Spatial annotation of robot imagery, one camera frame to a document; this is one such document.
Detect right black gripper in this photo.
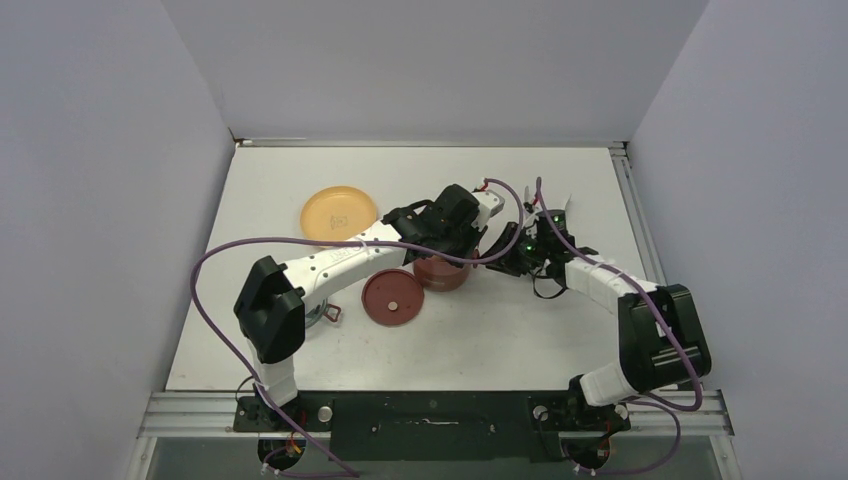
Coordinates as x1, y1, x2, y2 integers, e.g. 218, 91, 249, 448
479, 222, 549, 276

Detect orange plastic plate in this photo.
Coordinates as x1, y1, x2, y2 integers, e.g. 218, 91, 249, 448
299, 186, 377, 241

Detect red round lid left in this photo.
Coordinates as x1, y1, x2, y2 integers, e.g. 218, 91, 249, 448
361, 269, 425, 327

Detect aluminium frame rail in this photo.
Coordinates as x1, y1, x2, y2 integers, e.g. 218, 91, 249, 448
125, 142, 735, 480

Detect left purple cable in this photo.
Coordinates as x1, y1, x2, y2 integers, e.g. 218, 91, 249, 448
190, 177, 526, 478

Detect grey transparent lid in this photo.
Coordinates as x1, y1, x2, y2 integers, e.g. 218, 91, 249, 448
305, 301, 342, 329

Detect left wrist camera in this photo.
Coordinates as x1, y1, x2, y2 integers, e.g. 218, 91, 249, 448
472, 189, 504, 231

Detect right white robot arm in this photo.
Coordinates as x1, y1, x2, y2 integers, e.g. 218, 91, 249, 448
485, 209, 712, 428

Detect red steel bowl tall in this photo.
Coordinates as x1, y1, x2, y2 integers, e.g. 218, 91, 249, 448
413, 257, 472, 292

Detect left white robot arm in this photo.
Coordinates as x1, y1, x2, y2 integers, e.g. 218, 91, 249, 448
234, 184, 504, 430

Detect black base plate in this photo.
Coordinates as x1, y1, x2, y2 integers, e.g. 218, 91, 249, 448
232, 390, 631, 466

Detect metal tongs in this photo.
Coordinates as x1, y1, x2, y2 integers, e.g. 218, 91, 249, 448
522, 186, 572, 227

